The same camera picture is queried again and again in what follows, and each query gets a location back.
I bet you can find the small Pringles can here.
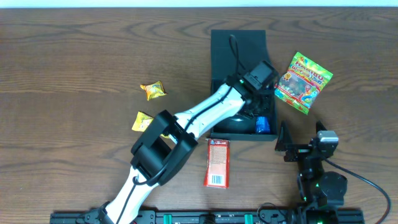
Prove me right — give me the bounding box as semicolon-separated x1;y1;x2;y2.
214;114;256;134

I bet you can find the lower yellow candy packet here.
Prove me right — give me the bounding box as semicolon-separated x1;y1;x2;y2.
132;111;154;132

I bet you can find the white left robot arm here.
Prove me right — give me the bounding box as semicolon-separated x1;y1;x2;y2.
98;73;273;223

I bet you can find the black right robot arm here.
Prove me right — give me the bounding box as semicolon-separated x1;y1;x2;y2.
275;121;348;211

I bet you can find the upper yellow candy packet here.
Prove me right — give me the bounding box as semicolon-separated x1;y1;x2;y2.
140;80;167;101

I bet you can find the red snack box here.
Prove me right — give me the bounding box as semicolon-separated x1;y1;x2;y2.
203;139;230;189

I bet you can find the blue cookie packet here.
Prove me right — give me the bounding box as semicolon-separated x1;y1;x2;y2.
255;116;271;134

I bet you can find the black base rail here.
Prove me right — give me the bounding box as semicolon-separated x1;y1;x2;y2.
49;208;365;224

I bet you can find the yellow candy packet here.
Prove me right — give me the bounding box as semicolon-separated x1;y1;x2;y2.
140;80;167;101
132;111;154;132

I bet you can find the Haribo gummy worms bag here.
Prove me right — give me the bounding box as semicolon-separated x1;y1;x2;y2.
274;52;333;114

